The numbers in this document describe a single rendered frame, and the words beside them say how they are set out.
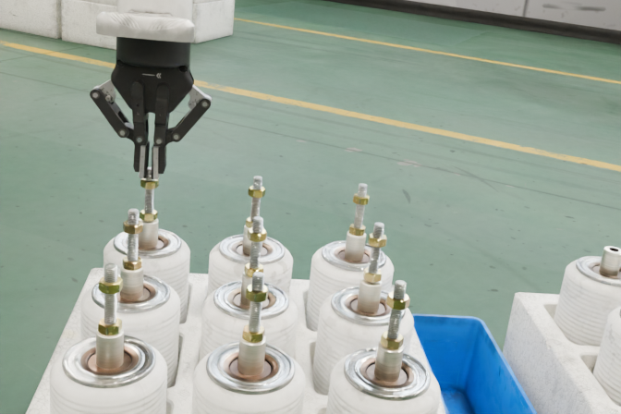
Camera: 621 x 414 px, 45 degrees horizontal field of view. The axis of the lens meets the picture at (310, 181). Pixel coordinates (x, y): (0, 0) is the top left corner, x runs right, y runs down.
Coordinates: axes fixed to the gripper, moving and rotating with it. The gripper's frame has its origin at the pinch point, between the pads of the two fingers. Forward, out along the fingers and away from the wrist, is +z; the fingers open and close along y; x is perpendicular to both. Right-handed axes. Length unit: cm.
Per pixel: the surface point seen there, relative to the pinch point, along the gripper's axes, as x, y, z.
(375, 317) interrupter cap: 14.0, -24.1, 9.7
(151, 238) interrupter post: 0.9, -0.5, 8.9
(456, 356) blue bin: -11, -41, 29
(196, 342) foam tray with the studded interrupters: 8.4, -6.5, 17.2
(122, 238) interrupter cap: -0.6, 2.9, 9.8
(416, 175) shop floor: -108, -55, 35
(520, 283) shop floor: -48, -64, 35
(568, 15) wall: -437, -222, 20
